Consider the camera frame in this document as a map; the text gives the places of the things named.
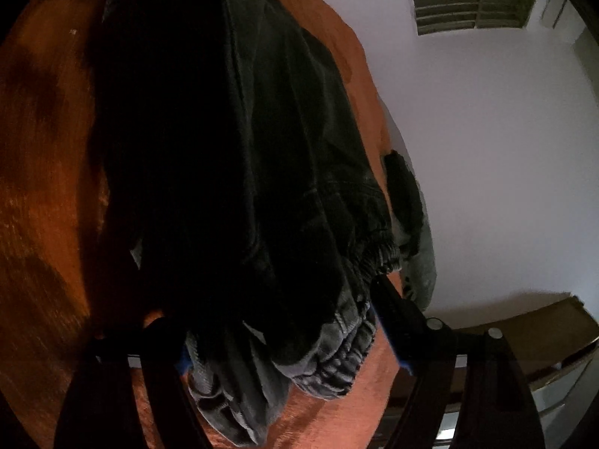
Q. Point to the orange fuzzy blanket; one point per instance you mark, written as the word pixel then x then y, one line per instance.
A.
pixel 47 196

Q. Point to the brown wooden cabinet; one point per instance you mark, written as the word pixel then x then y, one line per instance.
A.
pixel 547 332

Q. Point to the louvered wall vent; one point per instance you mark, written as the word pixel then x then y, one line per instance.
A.
pixel 468 2

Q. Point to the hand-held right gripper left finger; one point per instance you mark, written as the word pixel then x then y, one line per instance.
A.
pixel 182 362

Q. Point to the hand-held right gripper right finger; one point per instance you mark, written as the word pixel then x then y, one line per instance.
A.
pixel 390 332

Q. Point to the dark grey denim pants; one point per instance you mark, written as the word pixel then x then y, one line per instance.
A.
pixel 234 173

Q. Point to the dark folded cloth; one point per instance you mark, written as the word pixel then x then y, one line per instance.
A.
pixel 407 206

